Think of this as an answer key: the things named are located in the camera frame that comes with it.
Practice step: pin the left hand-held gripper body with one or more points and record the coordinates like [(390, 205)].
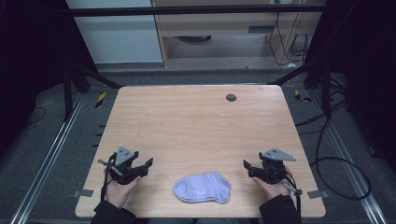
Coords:
[(123, 169)]

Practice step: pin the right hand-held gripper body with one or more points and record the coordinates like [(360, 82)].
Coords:
[(274, 168)]

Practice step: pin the person's right hand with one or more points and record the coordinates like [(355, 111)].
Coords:
[(277, 189)]

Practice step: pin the person's left hand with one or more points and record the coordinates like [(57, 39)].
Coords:
[(120, 193)]

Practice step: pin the yellow black striped tape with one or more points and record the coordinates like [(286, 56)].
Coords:
[(100, 100), (301, 96)]

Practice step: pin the black metal stand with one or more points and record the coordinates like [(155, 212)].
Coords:
[(67, 93), (325, 93)]

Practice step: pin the white cabinet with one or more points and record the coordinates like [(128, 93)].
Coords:
[(118, 40)]

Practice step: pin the black curtain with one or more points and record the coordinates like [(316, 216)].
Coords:
[(364, 62), (31, 62)]

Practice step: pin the light wooden desk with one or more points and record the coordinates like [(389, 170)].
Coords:
[(218, 26)]

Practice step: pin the aluminium floor rail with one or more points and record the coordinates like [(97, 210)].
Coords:
[(351, 168), (46, 161)]

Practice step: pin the black horizontal frame bar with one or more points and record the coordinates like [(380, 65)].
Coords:
[(186, 10)]

